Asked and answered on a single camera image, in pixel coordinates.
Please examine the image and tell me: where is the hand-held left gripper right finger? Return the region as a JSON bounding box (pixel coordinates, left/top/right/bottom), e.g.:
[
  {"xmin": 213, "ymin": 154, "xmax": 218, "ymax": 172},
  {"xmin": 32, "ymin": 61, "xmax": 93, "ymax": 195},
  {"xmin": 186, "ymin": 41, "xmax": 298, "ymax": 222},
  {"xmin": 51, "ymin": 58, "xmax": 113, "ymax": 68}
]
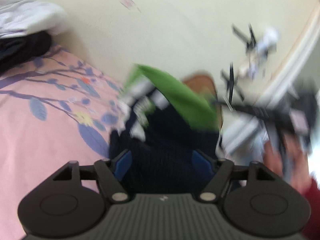
[{"xmin": 191, "ymin": 149, "xmax": 277, "ymax": 203}]

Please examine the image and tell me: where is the dark cloth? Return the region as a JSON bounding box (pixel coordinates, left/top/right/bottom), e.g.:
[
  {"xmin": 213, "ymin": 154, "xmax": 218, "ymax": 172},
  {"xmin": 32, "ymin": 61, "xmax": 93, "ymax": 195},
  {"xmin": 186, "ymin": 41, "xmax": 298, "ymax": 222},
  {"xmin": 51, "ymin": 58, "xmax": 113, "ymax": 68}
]
[{"xmin": 0, "ymin": 31, "xmax": 53, "ymax": 73}]

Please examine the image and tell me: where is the brown wooden headboard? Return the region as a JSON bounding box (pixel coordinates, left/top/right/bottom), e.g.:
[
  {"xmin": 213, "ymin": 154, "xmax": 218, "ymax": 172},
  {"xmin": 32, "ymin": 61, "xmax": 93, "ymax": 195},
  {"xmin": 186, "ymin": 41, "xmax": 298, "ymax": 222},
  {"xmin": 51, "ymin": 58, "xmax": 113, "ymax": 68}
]
[{"xmin": 181, "ymin": 73, "xmax": 223, "ymax": 130}]

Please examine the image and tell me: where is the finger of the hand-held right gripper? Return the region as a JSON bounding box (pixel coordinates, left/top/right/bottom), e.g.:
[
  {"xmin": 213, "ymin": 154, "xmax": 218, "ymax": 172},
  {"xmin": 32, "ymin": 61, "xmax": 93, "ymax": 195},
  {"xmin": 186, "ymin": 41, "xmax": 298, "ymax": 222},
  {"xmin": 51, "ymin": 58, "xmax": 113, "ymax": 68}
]
[{"xmin": 212, "ymin": 100, "xmax": 294, "ymax": 133}]

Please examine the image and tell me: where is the person's red-sleeved right forearm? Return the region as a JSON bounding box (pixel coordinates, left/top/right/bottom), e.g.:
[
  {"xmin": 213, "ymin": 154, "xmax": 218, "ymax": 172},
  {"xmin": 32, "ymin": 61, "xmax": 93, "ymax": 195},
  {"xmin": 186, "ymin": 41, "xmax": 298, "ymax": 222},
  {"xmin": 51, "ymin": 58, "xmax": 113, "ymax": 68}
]
[{"xmin": 299, "ymin": 176, "xmax": 320, "ymax": 240}]

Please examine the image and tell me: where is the green navy white striped sweater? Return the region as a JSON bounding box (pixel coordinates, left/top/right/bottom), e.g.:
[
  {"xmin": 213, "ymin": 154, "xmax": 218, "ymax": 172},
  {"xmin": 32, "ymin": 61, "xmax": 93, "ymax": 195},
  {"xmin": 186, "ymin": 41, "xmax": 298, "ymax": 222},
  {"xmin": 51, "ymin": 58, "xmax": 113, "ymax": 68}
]
[{"xmin": 109, "ymin": 64, "xmax": 223, "ymax": 194}]

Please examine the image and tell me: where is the person's right hand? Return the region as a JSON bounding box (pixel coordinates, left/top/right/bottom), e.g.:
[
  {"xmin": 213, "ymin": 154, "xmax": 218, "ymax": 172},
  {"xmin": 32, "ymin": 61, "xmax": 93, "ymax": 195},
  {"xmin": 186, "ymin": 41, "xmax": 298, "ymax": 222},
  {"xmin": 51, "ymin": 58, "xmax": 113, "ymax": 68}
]
[{"xmin": 264, "ymin": 131, "xmax": 312, "ymax": 189}]

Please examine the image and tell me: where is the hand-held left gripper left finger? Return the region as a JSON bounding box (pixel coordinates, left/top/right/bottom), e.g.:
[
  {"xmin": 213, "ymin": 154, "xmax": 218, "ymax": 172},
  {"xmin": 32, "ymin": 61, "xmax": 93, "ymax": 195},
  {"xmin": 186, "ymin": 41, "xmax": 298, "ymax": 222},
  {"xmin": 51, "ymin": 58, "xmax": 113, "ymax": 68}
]
[{"xmin": 52, "ymin": 149, "xmax": 133, "ymax": 203}]

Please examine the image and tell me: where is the pink floral bedsheet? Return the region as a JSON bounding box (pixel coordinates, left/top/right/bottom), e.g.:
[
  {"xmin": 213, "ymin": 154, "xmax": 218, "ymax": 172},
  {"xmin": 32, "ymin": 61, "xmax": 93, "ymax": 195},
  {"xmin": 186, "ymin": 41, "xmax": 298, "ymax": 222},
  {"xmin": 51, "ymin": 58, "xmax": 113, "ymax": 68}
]
[{"xmin": 0, "ymin": 44, "xmax": 130, "ymax": 240}]

